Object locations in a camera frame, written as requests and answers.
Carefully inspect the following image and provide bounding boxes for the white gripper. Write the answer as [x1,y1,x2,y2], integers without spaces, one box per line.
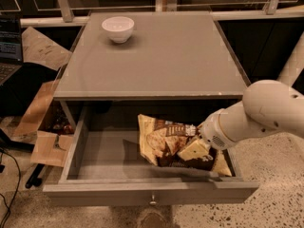
[178,109,236,161]

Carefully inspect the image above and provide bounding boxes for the brown chip bag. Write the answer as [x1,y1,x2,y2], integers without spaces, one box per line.
[138,114,232,177]

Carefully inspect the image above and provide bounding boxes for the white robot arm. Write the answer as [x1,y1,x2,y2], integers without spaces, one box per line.
[178,34,304,161]

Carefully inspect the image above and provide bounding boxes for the small metal drawer knob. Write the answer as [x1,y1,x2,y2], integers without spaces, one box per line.
[149,195,157,206]

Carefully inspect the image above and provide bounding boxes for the grey open top drawer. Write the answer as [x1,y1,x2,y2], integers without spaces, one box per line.
[44,106,258,206]

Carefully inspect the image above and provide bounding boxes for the grey wooden cabinet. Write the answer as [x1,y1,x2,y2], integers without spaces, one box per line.
[54,11,250,104]

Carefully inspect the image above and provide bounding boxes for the white ceramic bowl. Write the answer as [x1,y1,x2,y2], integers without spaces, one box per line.
[102,16,135,44]

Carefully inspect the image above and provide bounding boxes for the open cardboard box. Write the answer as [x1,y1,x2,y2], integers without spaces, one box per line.
[13,80,73,167]

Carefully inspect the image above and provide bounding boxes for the black stand leg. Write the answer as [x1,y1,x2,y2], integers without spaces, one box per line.
[25,163,45,189]

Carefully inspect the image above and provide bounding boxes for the brown paper sheet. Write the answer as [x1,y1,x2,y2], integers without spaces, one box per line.
[22,27,72,70]

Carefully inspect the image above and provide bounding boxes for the black open laptop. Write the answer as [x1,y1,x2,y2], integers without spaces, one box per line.
[0,15,24,85]

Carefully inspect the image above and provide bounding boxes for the metal window frame rail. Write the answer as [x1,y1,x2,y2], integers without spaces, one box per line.
[20,0,304,29]

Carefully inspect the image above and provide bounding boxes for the black cable on floor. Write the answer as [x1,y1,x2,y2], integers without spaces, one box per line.
[0,147,23,228]

